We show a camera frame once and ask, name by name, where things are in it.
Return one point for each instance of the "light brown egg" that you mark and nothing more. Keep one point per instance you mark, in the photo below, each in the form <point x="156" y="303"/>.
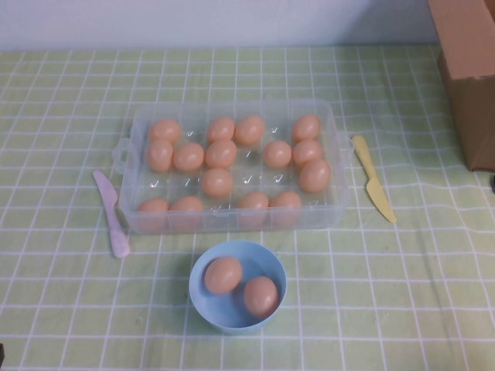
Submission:
<point x="306" y="127"/>
<point x="220" y="129"/>
<point x="187" y="208"/>
<point x="220" y="154"/>
<point x="261" y="297"/>
<point x="249" y="130"/>
<point x="217" y="182"/>
<point x="277" y="153"/>
<point x="164" y="130"/>
<point x="253" y="205"/>
<point x="153" y="210"/>
<point x="223" y="275"/>
<point x="188" y="157"/>
<point x="160" y="155"/>
<point x="285" y="205"/>
<point x="307" y="151"/>
<point x="315" y="175"/>

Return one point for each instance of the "clear plastic egg box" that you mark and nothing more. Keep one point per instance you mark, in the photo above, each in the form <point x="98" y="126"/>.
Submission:
<point x="332" y="170"/>

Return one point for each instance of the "brown cardboard box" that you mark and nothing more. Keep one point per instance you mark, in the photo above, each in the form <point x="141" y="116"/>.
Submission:
<point x="472" y="96"/>

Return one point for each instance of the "yellow plastic knife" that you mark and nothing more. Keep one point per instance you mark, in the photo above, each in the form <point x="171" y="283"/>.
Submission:
<point x="373" y="181"/>

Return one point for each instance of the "light blue plastic bowl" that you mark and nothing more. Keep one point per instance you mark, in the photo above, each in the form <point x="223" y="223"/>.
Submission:
<point x="216" y="313"/>

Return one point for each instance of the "pale pink plastic knife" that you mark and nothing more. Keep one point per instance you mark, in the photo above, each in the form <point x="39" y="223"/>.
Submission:
<point x="114" y="216"/>

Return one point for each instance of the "green checkered tablecloth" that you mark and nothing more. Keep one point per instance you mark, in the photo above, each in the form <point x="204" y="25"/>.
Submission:
<point x="77" y="309"/>

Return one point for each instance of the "black object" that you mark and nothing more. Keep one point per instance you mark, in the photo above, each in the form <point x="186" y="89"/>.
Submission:
<point x="493" y="183"/>
<point x="1" y="355"/>

